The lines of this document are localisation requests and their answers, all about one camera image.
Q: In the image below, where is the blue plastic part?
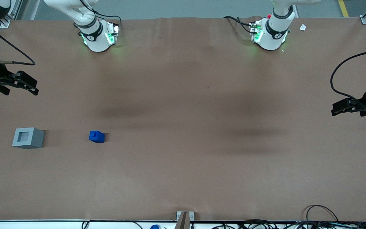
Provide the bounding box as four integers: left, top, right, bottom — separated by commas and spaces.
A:
89, 131, 105, 143

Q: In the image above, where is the gray square base block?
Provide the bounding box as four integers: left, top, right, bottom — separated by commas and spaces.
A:
12, 128, 45, 149

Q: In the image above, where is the brown table cover sheet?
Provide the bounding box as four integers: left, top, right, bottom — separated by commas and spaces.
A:
0, 17, 366, 222

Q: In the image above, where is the long black looped cable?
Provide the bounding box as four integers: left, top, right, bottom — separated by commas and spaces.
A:
330, 48, 366, 108

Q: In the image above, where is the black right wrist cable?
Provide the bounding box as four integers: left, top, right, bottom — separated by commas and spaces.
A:
0, 19, 36, 66

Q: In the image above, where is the black floor cable loop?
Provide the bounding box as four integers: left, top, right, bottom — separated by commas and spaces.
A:
306, 205, 339, 223

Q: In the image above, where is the black right base cable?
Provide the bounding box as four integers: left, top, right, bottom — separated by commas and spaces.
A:
79, 0, 122, 32

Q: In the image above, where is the black base cable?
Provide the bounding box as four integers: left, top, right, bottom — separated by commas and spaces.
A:
223, 16, 254, 34
79, 0, 122, 32

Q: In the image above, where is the black left base cable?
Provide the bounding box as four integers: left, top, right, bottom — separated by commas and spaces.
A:
223, 16, 254, 34

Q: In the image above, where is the tangled black cable bundle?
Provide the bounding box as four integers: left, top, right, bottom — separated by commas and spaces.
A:
211, 219, 366, 229

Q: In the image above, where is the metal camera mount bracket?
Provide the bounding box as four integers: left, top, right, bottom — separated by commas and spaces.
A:
176, 211, 195, 229

